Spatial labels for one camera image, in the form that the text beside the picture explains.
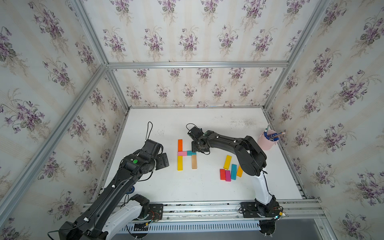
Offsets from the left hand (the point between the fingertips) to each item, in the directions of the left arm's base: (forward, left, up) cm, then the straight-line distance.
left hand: (162, 163), depth 76 cm
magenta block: (-3, -36, -12) cm, 38 cm away
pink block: (+12, -9, -12) cm, 20 cm away
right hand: (+16, -20, -13) cm, 29 cm away
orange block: (+19, -8, -13) cm, 24 cm away
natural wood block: (+6, -17, -12) cm, 22 cm away
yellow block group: (+6, -8, -14) cm, 17 cm away
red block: (-1, -33, -11) cm, 35 cm away
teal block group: (+11, -15, -10) cm, 21 cm away
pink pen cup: (+16, -61, -6) cm, 63 cm away
